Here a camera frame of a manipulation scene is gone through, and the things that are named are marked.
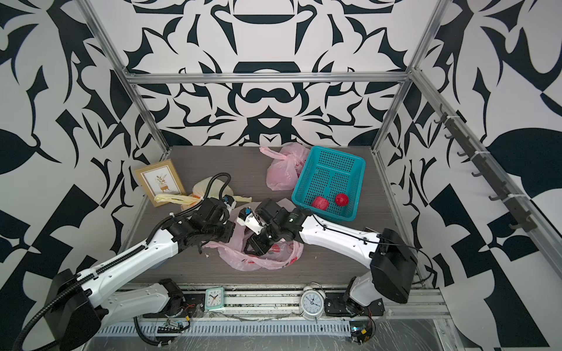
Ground left circuit board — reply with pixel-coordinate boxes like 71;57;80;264
157;317;191;334

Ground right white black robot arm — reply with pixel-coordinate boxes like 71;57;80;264
237;199;418;307

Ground small pink plastic bag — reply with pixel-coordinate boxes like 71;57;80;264
260;143;310;191

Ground round red apple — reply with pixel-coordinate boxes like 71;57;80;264
335;193;349;207

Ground circuit board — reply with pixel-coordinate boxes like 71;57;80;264
157;317;191;334
350;321;376;345

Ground yellow plastic bag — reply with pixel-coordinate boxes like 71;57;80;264
155;177;253;210

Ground wall hook rail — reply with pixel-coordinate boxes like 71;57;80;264
437;112;538;233

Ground white slotted cable duct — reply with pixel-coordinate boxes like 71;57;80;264
94;319;352;338

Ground large pink plastic bag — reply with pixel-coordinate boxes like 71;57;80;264
203;198;311;271

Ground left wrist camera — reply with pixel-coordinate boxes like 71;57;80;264
222;195;237;211

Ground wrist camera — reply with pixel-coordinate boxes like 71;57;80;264
237;207;264;235
222;195;237;211

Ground small teal square clock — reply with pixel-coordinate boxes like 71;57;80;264
204;287;225;311

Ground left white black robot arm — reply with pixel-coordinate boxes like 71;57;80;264
44;195;237;350

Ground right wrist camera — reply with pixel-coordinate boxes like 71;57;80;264
237;207;264;235

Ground teal plastic basket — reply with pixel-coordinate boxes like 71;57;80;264
291;146;366;222

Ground round silver alarm clock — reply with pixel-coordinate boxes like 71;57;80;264
299;285;326;321

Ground wooden picture frame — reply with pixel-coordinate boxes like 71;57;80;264
133;159;186;207

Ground black corrugated cable hose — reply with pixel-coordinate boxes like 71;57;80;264
12;172;234;351

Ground right circuit board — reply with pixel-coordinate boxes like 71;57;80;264
350;321;376;345

